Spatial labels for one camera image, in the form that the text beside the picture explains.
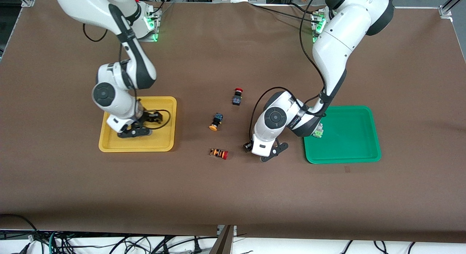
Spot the yellow push button black body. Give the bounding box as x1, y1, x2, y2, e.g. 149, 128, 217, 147
209, 112, 224, 132

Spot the yellow plastic tray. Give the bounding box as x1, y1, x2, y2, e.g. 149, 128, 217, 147
98, 96, 177, 153

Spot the red button orange striped body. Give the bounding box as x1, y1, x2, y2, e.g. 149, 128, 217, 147
209, 148, 229, 160

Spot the brown table cover mat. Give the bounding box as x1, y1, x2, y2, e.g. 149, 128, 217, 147
0, 0, 466, 243

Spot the green plastic tray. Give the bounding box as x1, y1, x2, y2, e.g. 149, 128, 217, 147
303, 106, 382, 164

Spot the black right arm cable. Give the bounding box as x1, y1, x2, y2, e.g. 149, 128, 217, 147
83, 23, 171, 131

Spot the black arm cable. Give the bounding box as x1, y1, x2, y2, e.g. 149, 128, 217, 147
83, 23, 171, 131
249, 0, 330, 142

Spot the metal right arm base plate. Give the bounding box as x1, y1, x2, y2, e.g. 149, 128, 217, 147
138, 7, 161, 42

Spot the aluminium frame bar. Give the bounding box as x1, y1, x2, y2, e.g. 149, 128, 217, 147
209, 225, 237, 254

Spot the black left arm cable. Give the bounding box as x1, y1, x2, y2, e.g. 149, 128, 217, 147
249, 0, 330, 142

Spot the black cable on table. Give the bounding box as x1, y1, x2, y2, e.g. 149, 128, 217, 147
250, 3, 316, 20
291, 2, 318, 14

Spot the thick black floor cable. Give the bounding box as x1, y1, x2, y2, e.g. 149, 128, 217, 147
0, 214, 39, 244

